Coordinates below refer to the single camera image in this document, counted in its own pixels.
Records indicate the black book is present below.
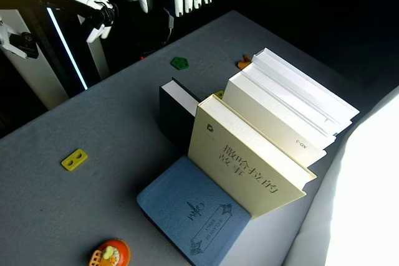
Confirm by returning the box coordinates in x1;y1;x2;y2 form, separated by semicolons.
158;77;203;156

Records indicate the white EVERO book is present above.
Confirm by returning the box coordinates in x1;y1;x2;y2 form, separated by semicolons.
239;62;338;144

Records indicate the plain white book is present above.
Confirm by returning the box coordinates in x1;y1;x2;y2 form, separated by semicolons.
223;70;327;168

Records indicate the cream book with Chinese title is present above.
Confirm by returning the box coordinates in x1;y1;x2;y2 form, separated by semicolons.
186;93;318;219

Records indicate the blue ornate-cover book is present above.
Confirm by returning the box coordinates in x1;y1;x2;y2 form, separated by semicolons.
136;156;252;266

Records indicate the green pentagon block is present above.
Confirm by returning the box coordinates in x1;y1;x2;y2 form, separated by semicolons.
170;56;190;70

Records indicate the white robot body column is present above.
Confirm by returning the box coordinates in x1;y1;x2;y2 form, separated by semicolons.
0;0;110;112

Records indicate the small orange block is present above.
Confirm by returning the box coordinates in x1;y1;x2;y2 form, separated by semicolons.
236;54;252;70

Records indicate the grey table cloth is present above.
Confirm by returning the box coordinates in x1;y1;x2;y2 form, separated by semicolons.
0;9;399;266

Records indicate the yellow two-hole block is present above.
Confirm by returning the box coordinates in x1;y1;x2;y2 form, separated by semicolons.
60;148;89;172

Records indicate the white backdrop sheet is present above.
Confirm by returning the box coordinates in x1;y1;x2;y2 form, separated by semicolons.
280;87;399;266

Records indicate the orange toy cake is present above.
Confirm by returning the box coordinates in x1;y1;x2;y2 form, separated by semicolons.
89;239;131;266

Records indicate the thin cable with white plug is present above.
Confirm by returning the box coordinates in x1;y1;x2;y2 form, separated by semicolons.
161;6;176;46

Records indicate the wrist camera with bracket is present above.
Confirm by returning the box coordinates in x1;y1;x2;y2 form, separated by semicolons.
0;19;41;60

